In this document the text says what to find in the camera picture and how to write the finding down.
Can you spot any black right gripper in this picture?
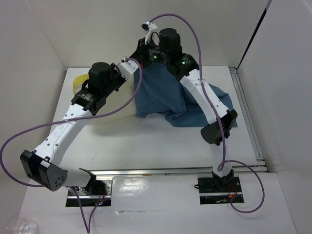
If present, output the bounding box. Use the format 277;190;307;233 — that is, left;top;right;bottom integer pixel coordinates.
130;37;168;69

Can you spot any cream yellow foam pillow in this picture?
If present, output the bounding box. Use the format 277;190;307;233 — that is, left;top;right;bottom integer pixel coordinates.
72;74;138;126

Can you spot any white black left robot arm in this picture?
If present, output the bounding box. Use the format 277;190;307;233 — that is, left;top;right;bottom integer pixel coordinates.
20;58;142;195

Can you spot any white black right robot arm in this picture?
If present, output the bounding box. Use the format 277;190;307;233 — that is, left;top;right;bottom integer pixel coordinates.
117;22;237;191

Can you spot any clear plastic object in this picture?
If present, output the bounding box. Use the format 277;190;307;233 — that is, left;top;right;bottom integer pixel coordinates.
4;217;39;234

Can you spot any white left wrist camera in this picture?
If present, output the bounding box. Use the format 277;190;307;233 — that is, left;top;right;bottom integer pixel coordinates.
117;57;141;79

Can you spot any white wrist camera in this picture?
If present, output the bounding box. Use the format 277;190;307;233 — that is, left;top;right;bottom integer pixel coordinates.
141;21;157;45
117;57;141;79

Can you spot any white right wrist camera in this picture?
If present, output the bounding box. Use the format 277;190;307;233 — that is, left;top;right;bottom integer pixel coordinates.
141;21;157;45

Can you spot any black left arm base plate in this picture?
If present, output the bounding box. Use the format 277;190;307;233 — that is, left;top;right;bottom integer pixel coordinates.
75;177;113;207

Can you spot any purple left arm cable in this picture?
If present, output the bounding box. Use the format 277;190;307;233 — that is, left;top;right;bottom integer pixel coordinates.
0;58;144;234

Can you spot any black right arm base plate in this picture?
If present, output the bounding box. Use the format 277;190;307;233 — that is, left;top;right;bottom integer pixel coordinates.
194;177;244;205

